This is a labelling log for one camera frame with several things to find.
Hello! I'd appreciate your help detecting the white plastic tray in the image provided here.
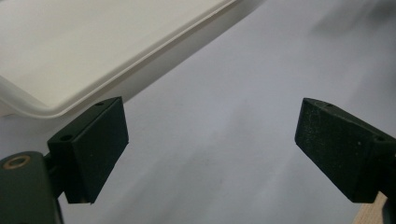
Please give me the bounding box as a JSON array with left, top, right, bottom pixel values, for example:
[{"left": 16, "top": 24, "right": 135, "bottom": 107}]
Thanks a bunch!
[{"left": 0, "top": 0, "right": 247, "bottom": 119}]

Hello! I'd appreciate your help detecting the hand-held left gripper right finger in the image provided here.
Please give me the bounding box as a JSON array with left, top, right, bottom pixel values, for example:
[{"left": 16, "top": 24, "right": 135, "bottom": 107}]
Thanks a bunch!
[{"left": 294, "top": 97, "right": 396, "bottom": 203}]

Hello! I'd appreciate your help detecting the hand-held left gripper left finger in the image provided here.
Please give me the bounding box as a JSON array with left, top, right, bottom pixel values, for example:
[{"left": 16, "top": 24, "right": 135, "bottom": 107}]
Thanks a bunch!
[{"left": 47, "top": 96, "right": 130, "bottom": 205}]

